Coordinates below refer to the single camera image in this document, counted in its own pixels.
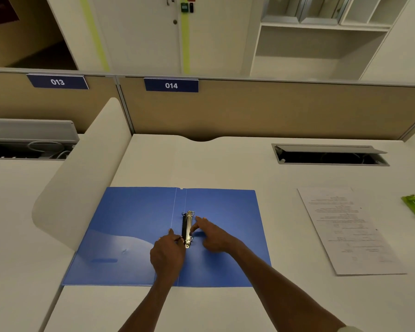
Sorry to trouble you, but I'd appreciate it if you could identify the white open shelf unit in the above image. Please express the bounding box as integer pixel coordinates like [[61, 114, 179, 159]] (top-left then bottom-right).
[[249, 0, 412, 81]]

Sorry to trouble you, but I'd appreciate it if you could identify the yellow-green tape strip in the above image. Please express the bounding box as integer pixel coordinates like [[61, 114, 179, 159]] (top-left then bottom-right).
[[77, 0, 111, 72], [179, 12, 191, 75]]

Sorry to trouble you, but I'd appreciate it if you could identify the white desk divider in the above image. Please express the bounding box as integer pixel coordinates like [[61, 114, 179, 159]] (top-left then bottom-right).
[[31, 97, 133, 252]]

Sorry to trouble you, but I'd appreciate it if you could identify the person's left forearm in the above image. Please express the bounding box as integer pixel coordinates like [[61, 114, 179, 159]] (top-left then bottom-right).
[[118, 276, 179, 332]]

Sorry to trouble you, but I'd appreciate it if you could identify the blue number sign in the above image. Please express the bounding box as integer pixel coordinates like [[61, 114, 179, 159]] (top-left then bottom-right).
[[26, 74, 89, 90], [143, 77, 200, 93]]

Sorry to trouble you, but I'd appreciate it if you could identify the dark red wall board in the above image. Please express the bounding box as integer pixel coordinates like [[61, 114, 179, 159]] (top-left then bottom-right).
[[0, 0, 20, 27]]

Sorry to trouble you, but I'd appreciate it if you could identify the blue folder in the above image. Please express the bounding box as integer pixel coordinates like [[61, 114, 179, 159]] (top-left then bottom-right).
[[61, 186, 273, 288]]

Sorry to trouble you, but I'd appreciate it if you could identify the beige partition panel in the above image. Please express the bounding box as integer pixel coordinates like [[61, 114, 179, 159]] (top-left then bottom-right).
[[116, 76, 415, 142], [0, 68, 120, 134]]

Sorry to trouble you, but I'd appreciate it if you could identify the person's right forearm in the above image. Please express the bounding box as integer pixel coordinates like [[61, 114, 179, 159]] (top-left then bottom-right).
[[230, 238, 348, 332]]

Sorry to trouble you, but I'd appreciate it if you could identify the person's left hand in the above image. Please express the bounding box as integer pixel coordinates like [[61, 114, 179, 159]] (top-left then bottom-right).
[[149, 228, 187, 286]]

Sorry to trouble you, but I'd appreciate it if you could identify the white door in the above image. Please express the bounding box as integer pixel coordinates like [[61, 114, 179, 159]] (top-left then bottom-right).
[[86, 0, 182, 75]]

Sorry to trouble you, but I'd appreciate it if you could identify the person's right hand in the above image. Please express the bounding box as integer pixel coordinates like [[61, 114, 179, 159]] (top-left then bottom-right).
[[189, 216, 241, 255]]

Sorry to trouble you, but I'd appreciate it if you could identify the white printed paper sheet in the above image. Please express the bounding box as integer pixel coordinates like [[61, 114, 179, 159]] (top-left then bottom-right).
[[297, 187, 408, 276]]

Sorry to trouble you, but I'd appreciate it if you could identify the grey desk cable hatch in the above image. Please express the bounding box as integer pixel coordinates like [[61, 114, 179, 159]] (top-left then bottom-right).
[[271, 143, 391, 167], [0, 118, 80, 160]]

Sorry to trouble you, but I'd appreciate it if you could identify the white cabinet with doors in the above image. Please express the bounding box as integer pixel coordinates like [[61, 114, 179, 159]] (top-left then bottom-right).
[[359, 0, 415, 83]]

